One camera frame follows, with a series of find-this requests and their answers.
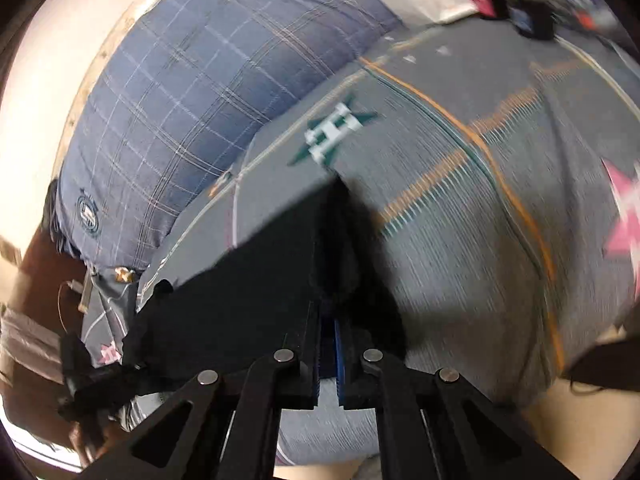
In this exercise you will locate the grey star print bedsheet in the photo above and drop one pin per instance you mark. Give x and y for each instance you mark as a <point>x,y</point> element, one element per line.
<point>450,260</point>

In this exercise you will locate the black pants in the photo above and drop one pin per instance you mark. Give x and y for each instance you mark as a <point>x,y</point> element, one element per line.
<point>250,300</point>

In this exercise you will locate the dark grey clothing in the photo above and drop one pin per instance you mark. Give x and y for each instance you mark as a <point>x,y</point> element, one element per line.
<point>57,220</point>

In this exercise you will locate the light grey cloth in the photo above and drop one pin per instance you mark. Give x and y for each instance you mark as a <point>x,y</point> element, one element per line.
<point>27,340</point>

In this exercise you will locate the blue plaid pillow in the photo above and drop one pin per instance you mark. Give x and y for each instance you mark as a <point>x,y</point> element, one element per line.
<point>200,100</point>

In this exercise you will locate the small black box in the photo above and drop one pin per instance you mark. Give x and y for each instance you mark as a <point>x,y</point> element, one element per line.
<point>532,20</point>

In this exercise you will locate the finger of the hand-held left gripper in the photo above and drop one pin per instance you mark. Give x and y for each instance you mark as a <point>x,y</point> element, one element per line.
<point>125,374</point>

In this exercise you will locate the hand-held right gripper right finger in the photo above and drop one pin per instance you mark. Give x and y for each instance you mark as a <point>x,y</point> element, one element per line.
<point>341,365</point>

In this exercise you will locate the beige power strip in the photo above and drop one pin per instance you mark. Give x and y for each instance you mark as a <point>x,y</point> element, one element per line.
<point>85,294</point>

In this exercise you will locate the brown blanket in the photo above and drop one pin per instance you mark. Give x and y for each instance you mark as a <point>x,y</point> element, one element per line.
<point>30,270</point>

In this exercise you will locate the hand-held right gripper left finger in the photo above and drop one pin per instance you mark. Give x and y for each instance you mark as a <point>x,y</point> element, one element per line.
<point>315,365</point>

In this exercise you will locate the dark cloth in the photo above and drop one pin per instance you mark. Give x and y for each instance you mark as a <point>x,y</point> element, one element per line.
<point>605,365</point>

